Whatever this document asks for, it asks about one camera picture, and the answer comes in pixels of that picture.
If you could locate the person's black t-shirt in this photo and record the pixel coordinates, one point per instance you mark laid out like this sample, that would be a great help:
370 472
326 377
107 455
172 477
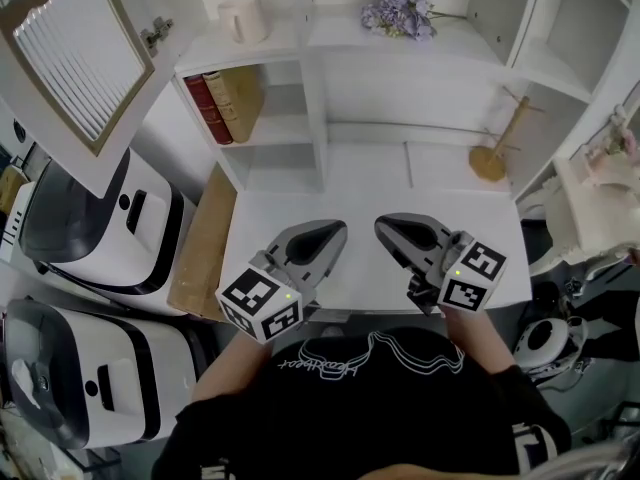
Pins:
350 413

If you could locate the red book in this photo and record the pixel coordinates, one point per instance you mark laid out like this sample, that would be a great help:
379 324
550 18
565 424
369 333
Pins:
207 110

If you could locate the wooden mug tree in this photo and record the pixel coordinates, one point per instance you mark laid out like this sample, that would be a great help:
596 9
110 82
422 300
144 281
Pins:
487 163

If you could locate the purple artificial flowers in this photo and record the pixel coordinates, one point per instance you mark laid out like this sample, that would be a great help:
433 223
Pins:
400 13

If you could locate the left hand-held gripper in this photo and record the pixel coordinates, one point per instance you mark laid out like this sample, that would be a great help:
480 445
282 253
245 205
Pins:
295 278

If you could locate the cream ceramic mug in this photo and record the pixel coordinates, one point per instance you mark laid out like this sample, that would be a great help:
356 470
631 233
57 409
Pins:
245 20

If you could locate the metal door hinge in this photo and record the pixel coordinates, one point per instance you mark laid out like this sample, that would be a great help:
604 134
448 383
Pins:
156 35

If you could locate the pink flower decoration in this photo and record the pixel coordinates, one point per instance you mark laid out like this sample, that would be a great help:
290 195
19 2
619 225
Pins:
615 153

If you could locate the small brown cardboard box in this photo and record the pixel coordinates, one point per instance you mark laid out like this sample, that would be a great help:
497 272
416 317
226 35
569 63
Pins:
12 185

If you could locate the person's left forearm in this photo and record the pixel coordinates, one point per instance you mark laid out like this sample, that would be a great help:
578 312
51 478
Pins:
225 368

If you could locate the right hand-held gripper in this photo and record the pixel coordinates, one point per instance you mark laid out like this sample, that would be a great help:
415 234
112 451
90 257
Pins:
440 263

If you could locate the person's right forearm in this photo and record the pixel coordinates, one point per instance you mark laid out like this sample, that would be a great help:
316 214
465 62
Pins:
475 340

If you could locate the tan book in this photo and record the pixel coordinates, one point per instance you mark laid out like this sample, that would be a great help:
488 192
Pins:
235 103

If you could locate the white black round device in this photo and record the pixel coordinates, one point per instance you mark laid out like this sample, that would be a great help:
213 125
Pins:
545 343

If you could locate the ornate cream vanity table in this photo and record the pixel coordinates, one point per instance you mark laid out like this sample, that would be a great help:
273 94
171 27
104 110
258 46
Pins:
575 218

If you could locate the white louvred cabinet door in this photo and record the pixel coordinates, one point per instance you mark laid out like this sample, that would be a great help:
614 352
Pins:
75 58

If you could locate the white grey service robot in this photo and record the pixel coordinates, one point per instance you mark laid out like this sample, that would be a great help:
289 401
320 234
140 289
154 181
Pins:
125 368
100 258

